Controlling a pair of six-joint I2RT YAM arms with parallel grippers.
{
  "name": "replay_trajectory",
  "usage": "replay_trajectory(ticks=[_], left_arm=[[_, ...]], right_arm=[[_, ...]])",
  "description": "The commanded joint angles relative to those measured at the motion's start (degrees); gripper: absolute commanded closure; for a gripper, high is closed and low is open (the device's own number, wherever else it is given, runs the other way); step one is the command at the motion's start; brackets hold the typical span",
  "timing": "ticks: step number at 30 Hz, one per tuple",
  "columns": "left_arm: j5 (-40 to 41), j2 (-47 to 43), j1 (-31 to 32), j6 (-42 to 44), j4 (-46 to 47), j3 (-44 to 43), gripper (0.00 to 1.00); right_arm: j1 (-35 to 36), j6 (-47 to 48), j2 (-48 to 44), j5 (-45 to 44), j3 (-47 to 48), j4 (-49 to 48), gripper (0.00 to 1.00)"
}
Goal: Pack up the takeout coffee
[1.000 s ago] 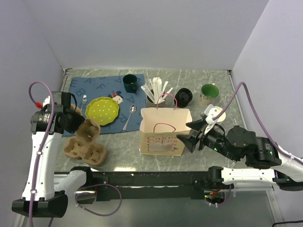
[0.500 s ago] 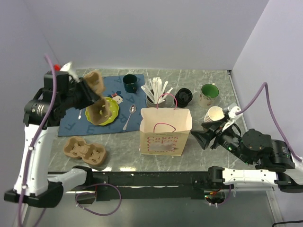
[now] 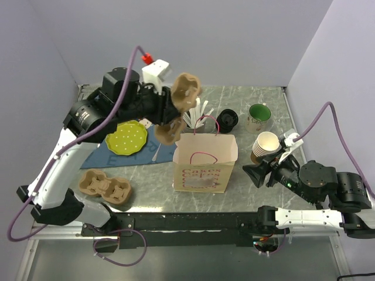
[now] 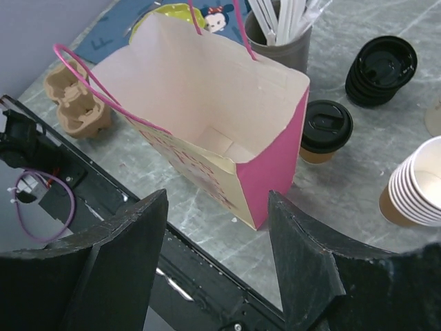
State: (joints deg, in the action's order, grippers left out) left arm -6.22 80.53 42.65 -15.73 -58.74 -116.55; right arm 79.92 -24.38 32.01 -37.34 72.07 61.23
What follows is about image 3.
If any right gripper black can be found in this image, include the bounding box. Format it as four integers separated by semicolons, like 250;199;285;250
239;146;317;204

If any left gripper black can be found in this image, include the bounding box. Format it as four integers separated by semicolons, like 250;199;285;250
115;79;181;126

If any brown cardboard cup carrier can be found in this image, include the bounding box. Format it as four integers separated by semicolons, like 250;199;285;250
155;73;202;145
79;169;132;205

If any pink paper gift bag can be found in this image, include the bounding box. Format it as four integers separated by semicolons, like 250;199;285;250
172;122;238;193

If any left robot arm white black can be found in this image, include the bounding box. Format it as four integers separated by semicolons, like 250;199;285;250
17;60;183;235

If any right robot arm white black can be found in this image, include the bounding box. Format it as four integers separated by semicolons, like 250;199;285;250
243;155;374;239

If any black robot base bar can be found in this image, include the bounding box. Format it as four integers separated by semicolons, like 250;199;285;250
81;207;290;249

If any cartoon mouse coaster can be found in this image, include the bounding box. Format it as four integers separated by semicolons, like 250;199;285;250
139;118;152;129

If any stack of paper cups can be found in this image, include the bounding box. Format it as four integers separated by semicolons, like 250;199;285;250
250;132;280;164

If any yellow dotted plate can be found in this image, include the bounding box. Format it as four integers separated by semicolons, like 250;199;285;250
105;121;148;156

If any green inside ceramic mug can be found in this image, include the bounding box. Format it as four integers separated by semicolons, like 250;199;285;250
246;103;271;135

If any silver spoon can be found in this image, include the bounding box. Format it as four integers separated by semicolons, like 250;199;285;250
152;143;161;162

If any stack of black lids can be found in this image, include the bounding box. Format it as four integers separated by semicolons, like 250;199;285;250
216;109;238;133

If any blue alphabet placemat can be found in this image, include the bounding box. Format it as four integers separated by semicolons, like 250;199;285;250
81;135;176;169

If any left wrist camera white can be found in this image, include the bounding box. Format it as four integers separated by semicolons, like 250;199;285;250
142;59;171;95

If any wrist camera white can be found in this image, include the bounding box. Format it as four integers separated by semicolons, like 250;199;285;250
278;129;304;164
142;59;171;95

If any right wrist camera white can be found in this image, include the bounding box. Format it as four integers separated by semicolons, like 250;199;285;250
278;129;304;164

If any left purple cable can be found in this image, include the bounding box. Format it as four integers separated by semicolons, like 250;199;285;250
6;44;147;242

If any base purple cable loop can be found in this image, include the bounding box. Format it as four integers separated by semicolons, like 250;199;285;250
93;228;147;267

